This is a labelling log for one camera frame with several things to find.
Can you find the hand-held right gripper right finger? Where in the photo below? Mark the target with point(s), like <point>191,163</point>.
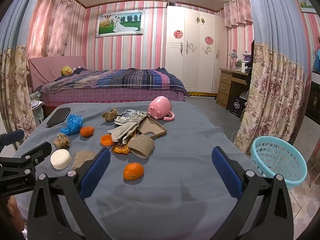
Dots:
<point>228,175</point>

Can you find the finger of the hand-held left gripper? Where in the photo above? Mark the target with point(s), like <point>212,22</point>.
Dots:
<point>40,151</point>
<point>13,136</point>

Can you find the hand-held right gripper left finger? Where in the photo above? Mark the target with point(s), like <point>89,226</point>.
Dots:
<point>96,172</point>

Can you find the brown paper piece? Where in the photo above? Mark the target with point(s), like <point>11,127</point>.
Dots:
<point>81,158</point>

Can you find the white round block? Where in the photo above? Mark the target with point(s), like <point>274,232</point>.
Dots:
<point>60,159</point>

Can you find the brown paper ball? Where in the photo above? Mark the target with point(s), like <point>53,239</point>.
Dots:
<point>61,141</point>
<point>110,115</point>

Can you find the orange snack packet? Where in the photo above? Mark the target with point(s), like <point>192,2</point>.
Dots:
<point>121,150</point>

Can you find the large orange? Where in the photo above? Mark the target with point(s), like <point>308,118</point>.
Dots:
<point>133,171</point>

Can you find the small tangerine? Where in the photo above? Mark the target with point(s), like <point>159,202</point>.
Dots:
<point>87,131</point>

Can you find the blue plastic bag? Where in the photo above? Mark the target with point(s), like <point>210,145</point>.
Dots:
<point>73,123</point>

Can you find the grey sock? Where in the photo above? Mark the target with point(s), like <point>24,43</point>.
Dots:
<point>123,131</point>

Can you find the brown cardboard sleeve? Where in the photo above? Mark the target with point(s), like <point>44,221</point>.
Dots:
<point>141,146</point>

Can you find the patterned foil wrapper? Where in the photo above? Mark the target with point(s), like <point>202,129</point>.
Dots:
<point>131,116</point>

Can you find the light blue plastic basket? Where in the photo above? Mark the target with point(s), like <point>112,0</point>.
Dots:
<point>296,180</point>

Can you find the person's left hand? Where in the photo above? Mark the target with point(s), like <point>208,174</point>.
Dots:
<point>15,212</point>

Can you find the pale green side cabinet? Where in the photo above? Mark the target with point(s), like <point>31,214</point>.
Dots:
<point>37,112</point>

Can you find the black smartphone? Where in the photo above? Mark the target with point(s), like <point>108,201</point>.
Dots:
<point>58,117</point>

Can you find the blue floral curtain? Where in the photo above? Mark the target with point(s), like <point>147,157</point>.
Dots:
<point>15,80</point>
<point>272,80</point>

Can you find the black box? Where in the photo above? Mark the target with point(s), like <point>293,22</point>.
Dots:
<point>237,106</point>

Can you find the brown phone case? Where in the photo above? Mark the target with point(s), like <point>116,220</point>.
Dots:
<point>150,127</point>

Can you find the pink bed headboard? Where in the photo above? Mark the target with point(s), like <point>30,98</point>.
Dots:
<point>47,67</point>

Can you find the purple dotted bed base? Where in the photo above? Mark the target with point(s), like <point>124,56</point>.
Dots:
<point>112,96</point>

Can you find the yellow duck plush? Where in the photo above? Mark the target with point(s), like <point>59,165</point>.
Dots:
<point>66,70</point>

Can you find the wooden desk with drawers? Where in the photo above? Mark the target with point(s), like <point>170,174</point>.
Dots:
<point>225,85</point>

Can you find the pink pig mug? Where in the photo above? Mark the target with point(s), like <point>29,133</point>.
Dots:
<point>160,106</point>

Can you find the purple patchwork quilt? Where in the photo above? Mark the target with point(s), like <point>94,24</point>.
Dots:
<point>120,80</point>

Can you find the white printer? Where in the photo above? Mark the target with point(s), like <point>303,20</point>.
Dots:
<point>240,65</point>

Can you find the white wardrobe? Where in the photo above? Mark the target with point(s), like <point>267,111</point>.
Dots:
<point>197,67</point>

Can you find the desk lamp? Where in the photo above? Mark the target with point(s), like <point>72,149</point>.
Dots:
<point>233,55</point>

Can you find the pink patterned window curtain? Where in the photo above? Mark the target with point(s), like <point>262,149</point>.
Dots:
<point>52,22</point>

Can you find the red round paper decoration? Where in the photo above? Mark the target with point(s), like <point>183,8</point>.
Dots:
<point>179,34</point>
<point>209,40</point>

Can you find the blue cloth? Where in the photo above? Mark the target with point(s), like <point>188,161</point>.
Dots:
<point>317,63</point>

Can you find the framed wedding picture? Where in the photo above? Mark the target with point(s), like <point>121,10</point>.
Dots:
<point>120,23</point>

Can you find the pink curtain valance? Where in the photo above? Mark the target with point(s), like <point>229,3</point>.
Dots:
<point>237,10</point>

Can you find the wall poster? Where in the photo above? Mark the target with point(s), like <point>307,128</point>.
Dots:
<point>304,2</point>

